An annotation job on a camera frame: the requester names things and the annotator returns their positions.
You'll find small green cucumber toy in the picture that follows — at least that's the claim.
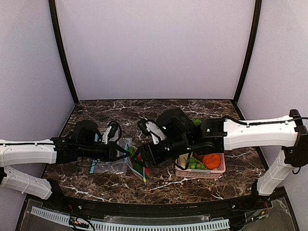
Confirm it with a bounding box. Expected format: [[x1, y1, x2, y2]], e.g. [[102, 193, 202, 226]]
[[128, 146, 138, 170]]

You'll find clear zip bag blue zipper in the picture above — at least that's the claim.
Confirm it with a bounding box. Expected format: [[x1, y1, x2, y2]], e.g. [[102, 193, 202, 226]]
[[124, 142, 149, 185]]

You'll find pink red fruit toy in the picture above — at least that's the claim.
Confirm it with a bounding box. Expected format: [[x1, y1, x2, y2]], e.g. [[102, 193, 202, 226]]
[[144, 168, 152, 177]]

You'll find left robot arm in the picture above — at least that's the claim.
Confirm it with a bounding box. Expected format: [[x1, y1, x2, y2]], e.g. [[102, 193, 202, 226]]
[[0, 120, 129, 200]]

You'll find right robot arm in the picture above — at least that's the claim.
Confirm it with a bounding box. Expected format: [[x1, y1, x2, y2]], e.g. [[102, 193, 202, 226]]
[[131, 108, 308, 197]]

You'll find white radish toy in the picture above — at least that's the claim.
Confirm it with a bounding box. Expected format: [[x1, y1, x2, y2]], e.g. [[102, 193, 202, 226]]
[[177, 154, 188, 168]]

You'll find green grapes toy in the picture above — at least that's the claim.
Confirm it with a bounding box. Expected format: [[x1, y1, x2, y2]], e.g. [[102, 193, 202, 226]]
[[188, 157, 206, 170]]

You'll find pink plastic basket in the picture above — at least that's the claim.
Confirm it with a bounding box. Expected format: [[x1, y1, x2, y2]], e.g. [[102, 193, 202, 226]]
[[175, 153, 226, 179]]

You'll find green leaf sprig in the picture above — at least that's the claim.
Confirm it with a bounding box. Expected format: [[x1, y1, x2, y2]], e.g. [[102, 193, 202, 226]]
[[193, 119, 202, 126]]

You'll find orange carrot toy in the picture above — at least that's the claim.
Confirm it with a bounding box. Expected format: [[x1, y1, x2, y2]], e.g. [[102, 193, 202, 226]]
[[202, 154, 221, 170]]

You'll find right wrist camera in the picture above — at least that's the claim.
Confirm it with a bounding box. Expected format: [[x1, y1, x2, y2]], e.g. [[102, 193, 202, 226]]
[[137, 118, 166, 144]]

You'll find black front rail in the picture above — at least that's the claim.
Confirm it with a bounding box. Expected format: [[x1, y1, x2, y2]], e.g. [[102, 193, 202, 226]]
[[63, 196, 254, 218]]

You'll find white slotted cable duct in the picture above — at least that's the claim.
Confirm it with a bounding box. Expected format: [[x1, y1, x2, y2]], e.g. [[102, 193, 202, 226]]
[[30, 206, 230, 231]]

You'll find black frame post left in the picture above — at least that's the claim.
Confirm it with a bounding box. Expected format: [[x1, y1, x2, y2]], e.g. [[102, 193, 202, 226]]
[[48, 0, 79, 105]]

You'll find black frame post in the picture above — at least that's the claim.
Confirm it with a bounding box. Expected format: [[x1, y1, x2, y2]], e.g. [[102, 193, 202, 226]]
[[48, 0, 79, 105], [233, 0, 262, 105]]

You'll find black frame post right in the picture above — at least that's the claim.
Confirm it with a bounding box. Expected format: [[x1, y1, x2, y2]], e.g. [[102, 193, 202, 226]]
[[233, 0, 262, 105]]

